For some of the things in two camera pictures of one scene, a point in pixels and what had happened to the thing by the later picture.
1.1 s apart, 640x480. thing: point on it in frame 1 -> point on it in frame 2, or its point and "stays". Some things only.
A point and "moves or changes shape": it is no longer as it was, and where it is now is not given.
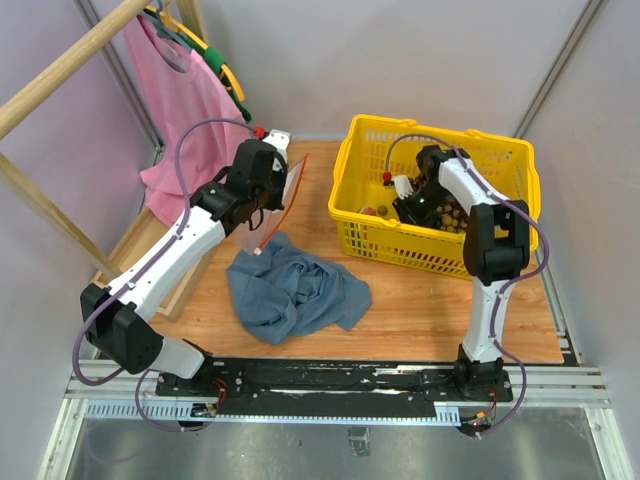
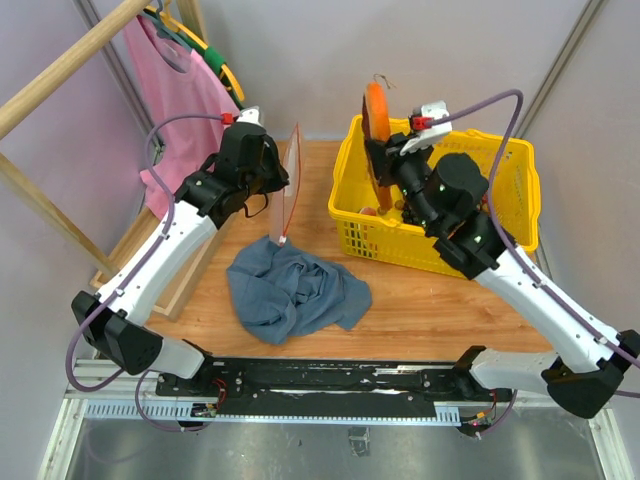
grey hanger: (165, 29) stays
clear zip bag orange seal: (271, 220) moves or changes shape
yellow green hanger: (209, 54) stays
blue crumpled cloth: (284, 293) stays
